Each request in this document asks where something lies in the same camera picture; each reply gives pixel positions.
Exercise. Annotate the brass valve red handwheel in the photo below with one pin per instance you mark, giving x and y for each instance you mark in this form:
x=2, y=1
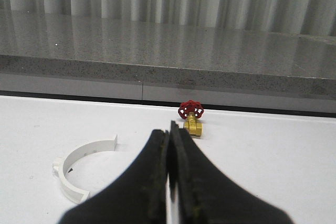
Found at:
x=191, y=111

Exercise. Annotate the white half-ring pipe clamp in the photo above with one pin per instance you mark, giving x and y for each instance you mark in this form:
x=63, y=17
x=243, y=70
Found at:
x=62, y=165

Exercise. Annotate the grey stone counter ledge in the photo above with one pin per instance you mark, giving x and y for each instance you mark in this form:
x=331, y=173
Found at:
x=102, y=58

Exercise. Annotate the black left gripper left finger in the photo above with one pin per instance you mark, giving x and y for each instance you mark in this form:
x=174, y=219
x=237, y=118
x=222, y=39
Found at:
x=138, y=195

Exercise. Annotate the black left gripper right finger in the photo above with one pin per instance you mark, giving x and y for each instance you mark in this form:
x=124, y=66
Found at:
x=205, y=194

